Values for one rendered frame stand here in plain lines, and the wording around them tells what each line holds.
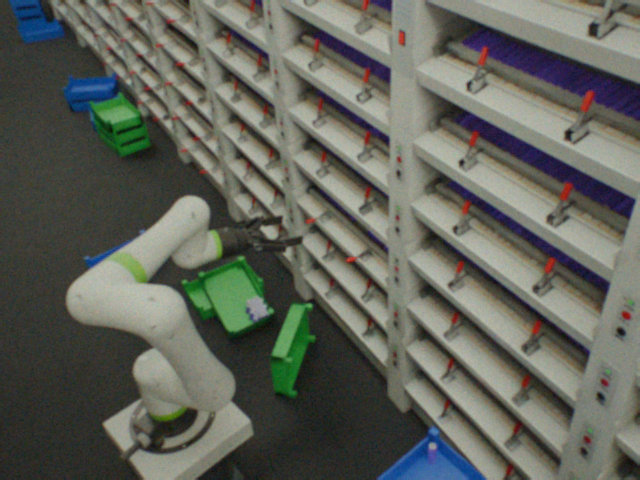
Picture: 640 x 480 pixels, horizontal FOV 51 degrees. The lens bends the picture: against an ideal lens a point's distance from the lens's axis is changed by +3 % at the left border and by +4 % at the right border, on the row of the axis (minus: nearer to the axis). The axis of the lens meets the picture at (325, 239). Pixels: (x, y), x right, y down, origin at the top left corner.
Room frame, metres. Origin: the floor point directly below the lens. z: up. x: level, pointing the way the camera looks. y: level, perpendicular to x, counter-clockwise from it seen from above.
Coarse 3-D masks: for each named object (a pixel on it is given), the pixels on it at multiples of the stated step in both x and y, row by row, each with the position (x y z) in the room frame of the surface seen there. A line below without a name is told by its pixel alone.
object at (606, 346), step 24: (624, 240) 0.90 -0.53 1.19; (624, 264) 0.89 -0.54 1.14; (600, 336) 0.90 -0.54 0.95; (600, 360) 0.88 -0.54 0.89; (624, 360) 0.85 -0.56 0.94; (624, 384) 0.83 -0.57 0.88; (576, 408) 0.90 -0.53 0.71; (600, 408) 0.86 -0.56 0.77; (624, 408) 0.83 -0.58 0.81; (576, 432) 0.89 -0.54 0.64; (576, 456) 0.88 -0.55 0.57; (600, 456) 0.83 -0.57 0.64
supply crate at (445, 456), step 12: (432, 432) 0.96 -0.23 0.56; (420, 444) 0.95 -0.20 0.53; (444, 444) 0.95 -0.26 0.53; (408, 456) 0.92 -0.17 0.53; (420, 456) 0.95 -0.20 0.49; (444, 456) 0.94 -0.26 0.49; (456, 456) 0.92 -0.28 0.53; (396, 468) 0.90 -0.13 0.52; (408, 468) 0.92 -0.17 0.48; (420, 468) 0.92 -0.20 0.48; (432, 468) 0.92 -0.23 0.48; (444, 468) 0.91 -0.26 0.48; (456, 468) 0.91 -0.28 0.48; (468, 468) 0.89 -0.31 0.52
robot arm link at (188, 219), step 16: (176, 208) 1.49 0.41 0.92; (192, 208) 1.50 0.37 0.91; (208, 208) 1.54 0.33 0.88; (160, 224) 1.41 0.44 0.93; (176, 224) 1.42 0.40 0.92; (192, 224) 1.46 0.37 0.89; (144, 240) 1.32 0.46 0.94; (160, 240) 1.34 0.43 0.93; (176, 240) 1.38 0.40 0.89; (192, 240) 1.48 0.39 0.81; (144, 256) 1.27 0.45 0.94; (160, 256) 1.30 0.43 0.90
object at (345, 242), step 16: (304, 192) 2.06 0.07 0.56; (304, 208) 1.99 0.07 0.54; (320, 224) 1.89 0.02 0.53; (336, 224) 1.86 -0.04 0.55; (336, 240) 1.80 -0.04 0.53; (352, 240) 1.76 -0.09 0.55; (352, 256) 1.71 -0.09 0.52; (368, 272) 1.63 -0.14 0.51; (384, 272) 1.58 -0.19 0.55; (384, 288) 1.55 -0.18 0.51
